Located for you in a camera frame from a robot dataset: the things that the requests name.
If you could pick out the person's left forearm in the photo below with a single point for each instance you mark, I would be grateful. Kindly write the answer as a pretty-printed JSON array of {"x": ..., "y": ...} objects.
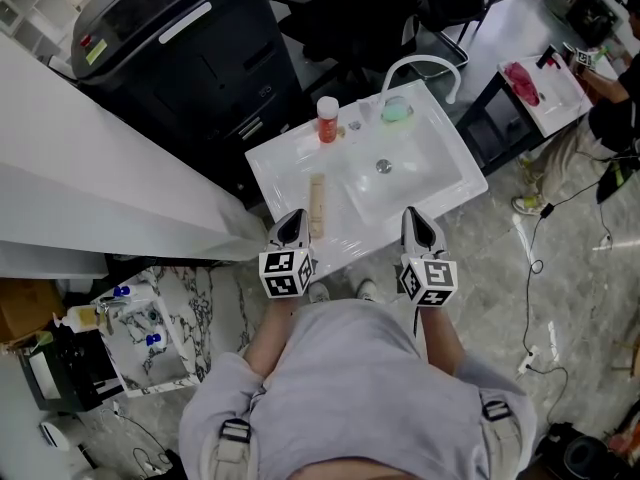
[{"x": 272, "y": 328}]

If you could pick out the clear pump bottle amber liquid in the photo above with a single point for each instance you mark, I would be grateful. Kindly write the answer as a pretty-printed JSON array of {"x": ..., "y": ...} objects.
[{"x": 80, "y": 318}]

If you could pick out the white power strip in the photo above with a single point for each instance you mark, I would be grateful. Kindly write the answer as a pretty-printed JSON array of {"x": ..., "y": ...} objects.
[{"x": 529, "y": 359}]

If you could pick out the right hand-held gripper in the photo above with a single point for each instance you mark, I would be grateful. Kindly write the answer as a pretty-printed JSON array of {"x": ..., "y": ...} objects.
[{"x": 430, "y": 280}]

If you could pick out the brown cardboard box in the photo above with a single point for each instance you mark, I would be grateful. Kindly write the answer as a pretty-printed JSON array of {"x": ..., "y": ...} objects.
[{"x": 27, "y": 308}]

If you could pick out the black sink faucet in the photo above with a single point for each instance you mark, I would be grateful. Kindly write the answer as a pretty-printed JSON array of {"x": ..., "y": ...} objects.
[{"x": 547, "y": 57}]

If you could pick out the person's white left shoe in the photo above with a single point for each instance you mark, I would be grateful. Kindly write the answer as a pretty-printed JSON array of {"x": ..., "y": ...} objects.
[{"x": 318, "y": 292}]

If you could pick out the white cubby shelf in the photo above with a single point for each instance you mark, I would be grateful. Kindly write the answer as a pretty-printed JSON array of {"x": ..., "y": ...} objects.
[{"x": 30, "y": 8}]

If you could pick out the person's right forearm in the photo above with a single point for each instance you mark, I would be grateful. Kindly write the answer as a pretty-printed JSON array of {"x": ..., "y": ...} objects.
[{"x": 440, "y": 333}]

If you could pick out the black metal table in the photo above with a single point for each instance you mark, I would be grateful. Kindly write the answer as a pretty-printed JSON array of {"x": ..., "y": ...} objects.
[{"x": 492, "y": 128}]

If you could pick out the person's white shoe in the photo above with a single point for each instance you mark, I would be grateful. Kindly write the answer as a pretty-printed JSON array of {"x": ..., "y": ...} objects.
[
  {"x": 318, "y": 292},
  {"x": 366, "y": 289}
]

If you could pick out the white bottle with blue cap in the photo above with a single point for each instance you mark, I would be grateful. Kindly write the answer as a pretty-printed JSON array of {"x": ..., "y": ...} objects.
[
  {"x": 122, "y": 292},
  {"x": 154, "y": 340}
]

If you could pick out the red cloth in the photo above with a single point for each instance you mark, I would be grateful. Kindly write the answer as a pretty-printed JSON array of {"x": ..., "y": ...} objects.
[{"x": 522, "y": 83}]

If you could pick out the black high-back office chair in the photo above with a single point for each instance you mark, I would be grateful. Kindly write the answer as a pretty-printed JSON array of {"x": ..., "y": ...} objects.
[{"x": 350, "y": 23}]

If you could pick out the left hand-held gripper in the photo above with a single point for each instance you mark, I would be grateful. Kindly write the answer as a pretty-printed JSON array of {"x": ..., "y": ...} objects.
[{"x": 285, "y": 273}]

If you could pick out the white column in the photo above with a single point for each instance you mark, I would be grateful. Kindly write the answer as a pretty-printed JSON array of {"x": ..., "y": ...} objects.
[{"x": 100, "y": 168}]

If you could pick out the person's white right shoe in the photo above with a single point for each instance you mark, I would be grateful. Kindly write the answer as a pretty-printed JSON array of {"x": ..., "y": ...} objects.
[{"x": 366, "y": 289}]

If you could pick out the black round device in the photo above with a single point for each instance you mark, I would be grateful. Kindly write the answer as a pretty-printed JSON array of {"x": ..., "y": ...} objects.
[{"x": 585, "y": 455}]

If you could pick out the black office copier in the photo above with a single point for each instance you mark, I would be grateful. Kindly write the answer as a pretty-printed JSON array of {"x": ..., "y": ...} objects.
[{"x": 175, "y": 58}]

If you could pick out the white plastic device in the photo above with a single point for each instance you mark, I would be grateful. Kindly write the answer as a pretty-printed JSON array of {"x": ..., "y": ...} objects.
[{"x": 56, "y": 434}]

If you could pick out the white sink with black faucet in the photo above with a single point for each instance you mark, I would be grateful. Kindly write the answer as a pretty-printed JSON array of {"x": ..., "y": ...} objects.
[{"x": 555, "y": 98}]

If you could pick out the person's grey shirt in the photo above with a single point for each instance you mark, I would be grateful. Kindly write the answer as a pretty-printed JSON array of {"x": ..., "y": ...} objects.
[{"x": 360, "y": 378}]

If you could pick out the red bottle with white cap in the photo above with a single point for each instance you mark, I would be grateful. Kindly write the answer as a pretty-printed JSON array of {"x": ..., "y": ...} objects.
[{"x": 327, "y": 123}]

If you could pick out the chrome sink faucet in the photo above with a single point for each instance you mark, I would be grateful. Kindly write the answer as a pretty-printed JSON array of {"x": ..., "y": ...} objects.
[{"x": 111, "y": 308}]

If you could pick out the marble pattern sink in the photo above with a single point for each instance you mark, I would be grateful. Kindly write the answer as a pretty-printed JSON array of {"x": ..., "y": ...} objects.
[{"x": 145, "y": 363}]

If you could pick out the black storage crate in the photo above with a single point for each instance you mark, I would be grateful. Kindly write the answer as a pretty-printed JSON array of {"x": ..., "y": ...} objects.
[{"x": 75, "y": 368}]

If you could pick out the green soap in clear dish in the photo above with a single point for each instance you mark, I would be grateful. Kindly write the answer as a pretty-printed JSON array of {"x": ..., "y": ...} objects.
[{"x": 396, "y": 109}]

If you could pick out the white ceramic sink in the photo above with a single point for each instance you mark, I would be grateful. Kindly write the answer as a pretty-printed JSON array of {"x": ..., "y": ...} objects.
[{"x": 425, "y": 168}]

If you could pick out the white curved faucet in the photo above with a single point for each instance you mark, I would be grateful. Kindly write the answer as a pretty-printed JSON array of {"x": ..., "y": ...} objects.
[{"x": 425, "y": 59}]

